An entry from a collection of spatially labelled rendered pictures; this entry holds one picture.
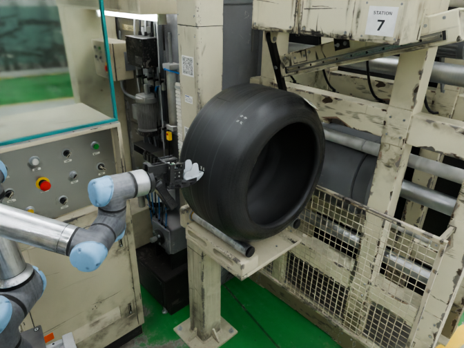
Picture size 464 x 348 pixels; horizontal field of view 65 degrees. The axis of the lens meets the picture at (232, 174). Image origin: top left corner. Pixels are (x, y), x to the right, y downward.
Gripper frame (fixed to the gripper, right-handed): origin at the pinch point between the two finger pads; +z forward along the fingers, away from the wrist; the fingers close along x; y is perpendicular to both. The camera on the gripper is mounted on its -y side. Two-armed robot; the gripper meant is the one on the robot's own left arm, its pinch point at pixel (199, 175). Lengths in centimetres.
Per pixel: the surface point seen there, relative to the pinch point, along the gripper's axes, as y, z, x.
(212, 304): -93, 38, 28
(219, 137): 12.8, 5.2, -2.2
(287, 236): -38, 49, -4
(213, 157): 6.8, 2.4, -3.1
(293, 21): 50, 42, 4
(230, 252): -35.4, 16.8, -1.4
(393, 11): 54, 41, -32
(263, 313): -116, 76, 21
